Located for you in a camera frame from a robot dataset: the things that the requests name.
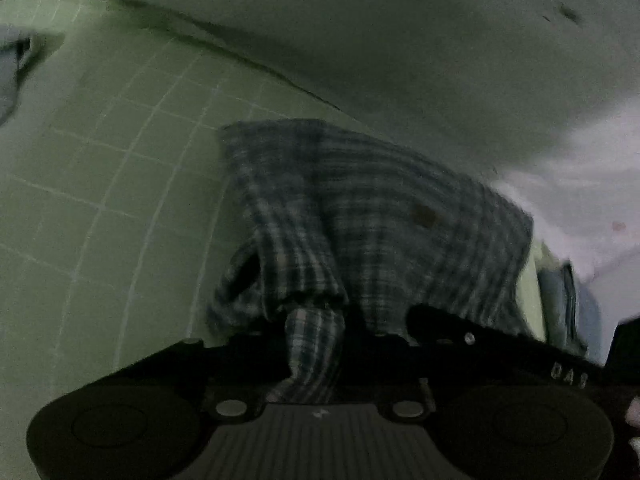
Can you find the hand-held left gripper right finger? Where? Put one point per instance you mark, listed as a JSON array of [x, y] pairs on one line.
[[380, 371]]

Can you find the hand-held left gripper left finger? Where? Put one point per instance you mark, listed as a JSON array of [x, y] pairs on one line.
[[260, 360]]

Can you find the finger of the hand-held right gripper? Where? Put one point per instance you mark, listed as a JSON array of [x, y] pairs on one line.
[[450, 332]]

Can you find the blue-grey garment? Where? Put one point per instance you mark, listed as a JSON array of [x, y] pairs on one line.
[[555, 300]]

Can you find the blue white checked shirt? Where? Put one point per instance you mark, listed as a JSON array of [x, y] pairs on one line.
[[375, 220]]

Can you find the person's right hand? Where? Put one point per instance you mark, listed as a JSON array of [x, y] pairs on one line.
[[635, 422]]

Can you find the grey garment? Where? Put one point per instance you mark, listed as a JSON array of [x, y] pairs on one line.
[[10, 70]]

